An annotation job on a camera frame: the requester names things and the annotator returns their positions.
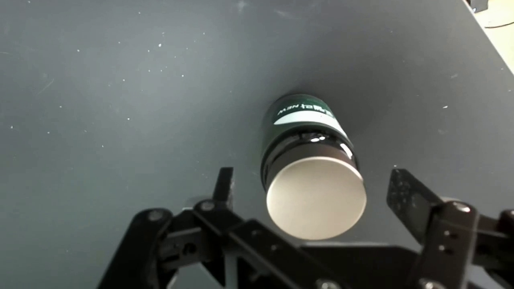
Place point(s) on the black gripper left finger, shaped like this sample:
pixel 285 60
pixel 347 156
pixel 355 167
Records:
pixel 222 195

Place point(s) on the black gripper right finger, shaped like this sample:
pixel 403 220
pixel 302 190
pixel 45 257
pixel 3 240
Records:
pixel 413 204

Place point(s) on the dark green bottle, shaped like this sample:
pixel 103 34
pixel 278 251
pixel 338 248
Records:
pixel 309 171

